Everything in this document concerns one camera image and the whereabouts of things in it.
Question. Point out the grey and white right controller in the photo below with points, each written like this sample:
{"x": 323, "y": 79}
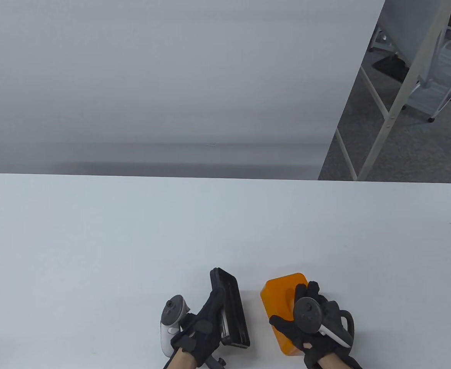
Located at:
{"x": 310, "y": 313}

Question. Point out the white metal frame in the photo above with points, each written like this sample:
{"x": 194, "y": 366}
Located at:
{"x": 396, "y": 100}

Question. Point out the black floor mat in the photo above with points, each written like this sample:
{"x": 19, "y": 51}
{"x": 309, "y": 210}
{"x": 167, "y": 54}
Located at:
{"x": 390, "y": 67}

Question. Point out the person's left hand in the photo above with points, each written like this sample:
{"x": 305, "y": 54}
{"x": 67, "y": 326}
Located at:
{"x": 202, "y": 326}

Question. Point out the person's left forearm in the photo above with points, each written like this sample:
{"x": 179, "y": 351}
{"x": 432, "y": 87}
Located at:
{"x": 181, "y": 359}

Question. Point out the person's left fingers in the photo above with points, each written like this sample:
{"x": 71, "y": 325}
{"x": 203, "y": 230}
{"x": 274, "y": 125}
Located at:
{"x": 215, "y": 301}

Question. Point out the white backdrop panel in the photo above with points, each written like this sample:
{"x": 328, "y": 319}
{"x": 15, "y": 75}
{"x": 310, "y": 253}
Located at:
{"x": 171, "y": 77}

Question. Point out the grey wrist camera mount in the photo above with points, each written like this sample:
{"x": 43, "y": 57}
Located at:
{"x": 215, "y": 362}

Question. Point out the white rolling cart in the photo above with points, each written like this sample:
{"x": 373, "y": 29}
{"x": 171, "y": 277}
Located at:
{"x": 440, "y": 77}

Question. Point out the black rectangular case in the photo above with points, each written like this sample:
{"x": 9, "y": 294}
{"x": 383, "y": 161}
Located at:
{"x": 235, "y": 311}

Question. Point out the white and grey left controller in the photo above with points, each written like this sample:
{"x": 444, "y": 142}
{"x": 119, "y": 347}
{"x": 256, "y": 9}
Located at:
{"x": 171, "y": 315}

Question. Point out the person's right hand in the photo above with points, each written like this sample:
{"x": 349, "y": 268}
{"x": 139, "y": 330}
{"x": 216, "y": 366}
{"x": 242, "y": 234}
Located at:
{"x": 298, "y": 336}

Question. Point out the grey board on wheeled stand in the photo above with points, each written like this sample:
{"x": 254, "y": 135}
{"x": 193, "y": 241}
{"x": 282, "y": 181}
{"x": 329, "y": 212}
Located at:
{"x": 413, "y": 27}

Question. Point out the orange rectangular box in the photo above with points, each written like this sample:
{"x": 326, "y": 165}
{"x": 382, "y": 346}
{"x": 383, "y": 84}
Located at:
{"x": 281, "y": 296}

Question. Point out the person's right forearm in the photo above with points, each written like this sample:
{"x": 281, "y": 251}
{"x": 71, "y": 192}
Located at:
{"x": 331, "y": 362}

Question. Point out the person's right thumb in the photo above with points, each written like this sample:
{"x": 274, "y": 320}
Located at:
{"x": 281, "y": 322}

